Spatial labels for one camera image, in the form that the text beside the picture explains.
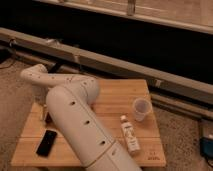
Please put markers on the dark red pepper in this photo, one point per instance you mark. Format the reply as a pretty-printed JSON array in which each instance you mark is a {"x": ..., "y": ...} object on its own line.
[{"x": 48, "y": 118}]

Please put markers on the black smartphone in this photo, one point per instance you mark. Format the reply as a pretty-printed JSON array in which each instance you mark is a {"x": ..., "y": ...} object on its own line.
[{"x": 46, "y": 143}]

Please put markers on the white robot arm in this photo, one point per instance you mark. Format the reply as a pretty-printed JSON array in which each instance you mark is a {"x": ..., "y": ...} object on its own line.
[{"x": 69, "y": 101}]

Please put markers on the translucent plastic cup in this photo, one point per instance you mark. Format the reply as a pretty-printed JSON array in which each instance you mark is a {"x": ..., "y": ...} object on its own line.
[{"x": 141, "y": 108}]

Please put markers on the white squeeze bottle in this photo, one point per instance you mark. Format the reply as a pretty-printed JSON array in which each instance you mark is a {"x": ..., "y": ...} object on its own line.
[{"x": 131, "y": 140}]

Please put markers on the blue object on floor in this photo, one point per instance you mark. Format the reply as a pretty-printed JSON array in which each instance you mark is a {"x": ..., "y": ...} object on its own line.
[{"x": 206, "y": 147}]

